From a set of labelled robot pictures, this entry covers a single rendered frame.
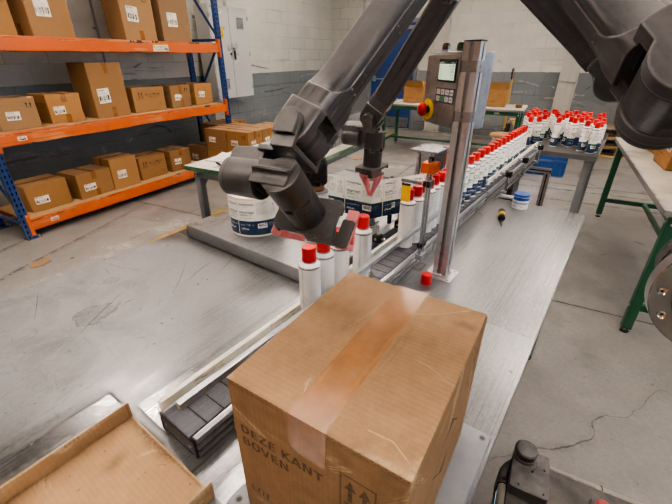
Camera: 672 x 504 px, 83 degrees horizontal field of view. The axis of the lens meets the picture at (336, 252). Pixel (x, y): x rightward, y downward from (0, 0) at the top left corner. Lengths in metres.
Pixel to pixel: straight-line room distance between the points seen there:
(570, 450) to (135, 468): 1.68
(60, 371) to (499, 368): 1.00
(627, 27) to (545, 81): 8.17
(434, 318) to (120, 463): 0.59
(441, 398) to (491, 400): 0.43
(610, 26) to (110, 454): 0.95
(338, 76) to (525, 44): 8.20
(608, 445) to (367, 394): 1.74
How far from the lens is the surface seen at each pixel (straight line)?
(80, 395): 1.00
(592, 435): 2.14
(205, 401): 0.81
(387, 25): 0.59
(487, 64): 1.15
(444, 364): 0.51
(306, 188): 0.52
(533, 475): 1.53
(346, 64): 0.56
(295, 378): 0.48
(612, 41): 0.53
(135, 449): 0.85
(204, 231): 1.50
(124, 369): 1.02
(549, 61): 8.68
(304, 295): 0.89
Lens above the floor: 1.46
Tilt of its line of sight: 27 degrees down
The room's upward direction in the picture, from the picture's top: straight up
